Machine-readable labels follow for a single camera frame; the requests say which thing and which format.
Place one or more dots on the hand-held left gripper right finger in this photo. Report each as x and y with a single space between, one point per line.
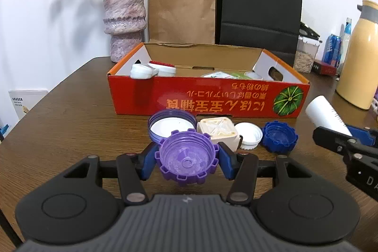
227 162

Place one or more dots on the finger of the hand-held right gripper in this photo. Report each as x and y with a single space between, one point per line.
366 138
333 139

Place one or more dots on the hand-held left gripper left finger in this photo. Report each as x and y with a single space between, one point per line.
147 162

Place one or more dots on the cream square lid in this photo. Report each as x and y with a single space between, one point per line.
218 129

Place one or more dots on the small white cup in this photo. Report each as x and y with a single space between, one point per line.
249 134

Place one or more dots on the purple notched lid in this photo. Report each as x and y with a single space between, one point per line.
187 157

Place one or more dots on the lavender round lid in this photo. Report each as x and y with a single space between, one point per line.
171 126

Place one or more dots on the blue notched lid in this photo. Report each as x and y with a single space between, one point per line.
279 137

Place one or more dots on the red cardboard box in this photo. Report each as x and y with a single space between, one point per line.
206 98

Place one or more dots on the clear plastic box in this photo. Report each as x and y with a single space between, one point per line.
218 75

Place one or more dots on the white red lint brush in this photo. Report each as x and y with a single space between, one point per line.
140 71

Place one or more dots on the small red box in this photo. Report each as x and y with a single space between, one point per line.
324 68

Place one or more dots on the yellow thermos jug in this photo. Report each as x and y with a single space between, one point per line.
360 63

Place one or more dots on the clear oat container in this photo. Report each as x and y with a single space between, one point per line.
304 58

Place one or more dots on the blue drink can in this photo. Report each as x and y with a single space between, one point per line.
331 49

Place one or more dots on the clear bottle blue cap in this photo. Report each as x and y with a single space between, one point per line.
345 39

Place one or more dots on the white flat panel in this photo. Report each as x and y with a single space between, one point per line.
26 101

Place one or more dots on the mottled pink ceramic vase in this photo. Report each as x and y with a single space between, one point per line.
124 18

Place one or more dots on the blue packet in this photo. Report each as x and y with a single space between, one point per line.
3 128

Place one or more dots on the black paper bag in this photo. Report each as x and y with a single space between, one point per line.
260 4

